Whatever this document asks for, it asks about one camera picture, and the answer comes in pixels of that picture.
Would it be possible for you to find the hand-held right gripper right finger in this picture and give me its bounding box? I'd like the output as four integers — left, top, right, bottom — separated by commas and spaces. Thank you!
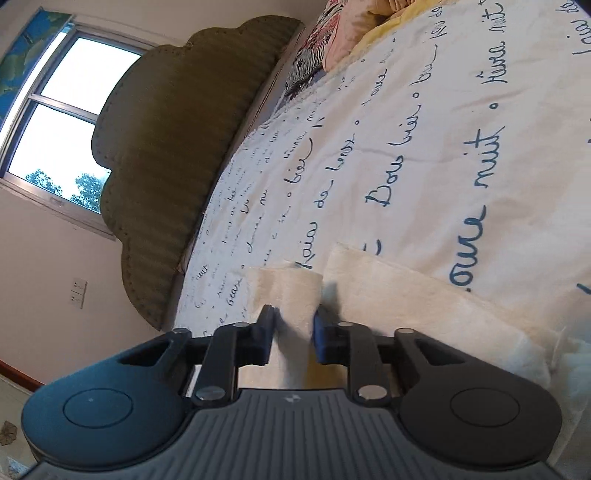
314, 307, 467, 407

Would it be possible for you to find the cream towel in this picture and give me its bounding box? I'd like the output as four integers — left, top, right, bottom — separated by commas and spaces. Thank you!
228, 242, 591, 462

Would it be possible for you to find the red wooden door frame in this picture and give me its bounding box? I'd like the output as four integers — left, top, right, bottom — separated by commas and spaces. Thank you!
0, 361, 45, 391

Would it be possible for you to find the white script-printed blanket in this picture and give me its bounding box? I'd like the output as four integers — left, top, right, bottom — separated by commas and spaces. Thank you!
173, 0, 591, 402

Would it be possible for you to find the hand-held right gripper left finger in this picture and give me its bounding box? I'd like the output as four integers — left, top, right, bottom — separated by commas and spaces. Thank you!
111, 305, 278, 408

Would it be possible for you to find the colourful floral quilt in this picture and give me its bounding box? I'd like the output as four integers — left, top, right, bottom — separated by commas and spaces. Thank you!
323, 0, 394, 72

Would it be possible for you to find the blue patterned curtain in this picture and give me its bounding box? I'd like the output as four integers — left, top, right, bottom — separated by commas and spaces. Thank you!
0, 10, 75, 121

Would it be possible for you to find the yellow cloth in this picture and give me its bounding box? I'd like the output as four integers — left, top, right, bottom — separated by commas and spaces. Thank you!
351, 0, 428, 61

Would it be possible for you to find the olive green padded headboard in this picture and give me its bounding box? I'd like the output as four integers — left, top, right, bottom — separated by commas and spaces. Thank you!
91, 16, 305, 332

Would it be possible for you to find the window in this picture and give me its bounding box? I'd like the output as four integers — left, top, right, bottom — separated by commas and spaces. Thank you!
0, 23, 158, 241

